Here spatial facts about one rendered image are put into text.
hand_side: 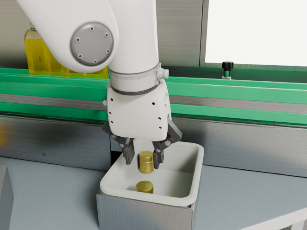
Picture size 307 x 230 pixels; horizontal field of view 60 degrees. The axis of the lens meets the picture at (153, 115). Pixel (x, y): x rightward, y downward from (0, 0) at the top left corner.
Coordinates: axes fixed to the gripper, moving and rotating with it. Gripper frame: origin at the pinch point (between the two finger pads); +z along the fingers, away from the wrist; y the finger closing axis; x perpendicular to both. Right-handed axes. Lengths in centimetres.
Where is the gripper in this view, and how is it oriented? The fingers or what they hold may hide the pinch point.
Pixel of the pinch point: (143, 154)
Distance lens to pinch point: 50.1
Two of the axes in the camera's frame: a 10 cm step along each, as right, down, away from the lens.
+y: -9.6, -1.0, 2.5
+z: 0.6, 8.2, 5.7
